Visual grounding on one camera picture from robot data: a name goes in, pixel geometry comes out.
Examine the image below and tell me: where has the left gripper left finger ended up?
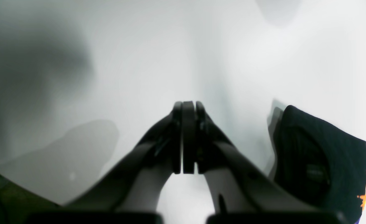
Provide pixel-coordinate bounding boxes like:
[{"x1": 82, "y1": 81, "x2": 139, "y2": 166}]
[{"x1": 25, "y1": 102, "x2": 189, "y2": 224}]

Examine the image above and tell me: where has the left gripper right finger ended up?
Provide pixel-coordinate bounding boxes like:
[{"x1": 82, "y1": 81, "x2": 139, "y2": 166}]
[{"x1": 189, "y1": 101, "x2": 345, "y2": 224}]

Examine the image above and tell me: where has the black T-shirt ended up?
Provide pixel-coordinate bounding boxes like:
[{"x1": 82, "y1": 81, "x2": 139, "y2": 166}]
[{"x1": 270, "y1": 105, "x2": 366, "y2": 224}]

